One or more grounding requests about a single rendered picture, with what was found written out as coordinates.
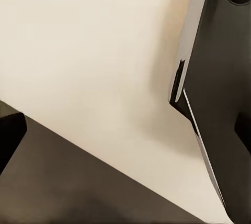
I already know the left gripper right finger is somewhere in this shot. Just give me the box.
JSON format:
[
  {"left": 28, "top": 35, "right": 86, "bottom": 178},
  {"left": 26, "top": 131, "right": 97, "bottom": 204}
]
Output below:
[{"left": 234, "top": 112, "right": 251, "bottom": 154}]

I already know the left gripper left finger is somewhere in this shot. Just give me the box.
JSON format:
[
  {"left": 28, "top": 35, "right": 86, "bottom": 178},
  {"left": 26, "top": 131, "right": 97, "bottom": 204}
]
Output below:
[{"left": 0, "top": 112, "right": 27, "bottom": 175}]

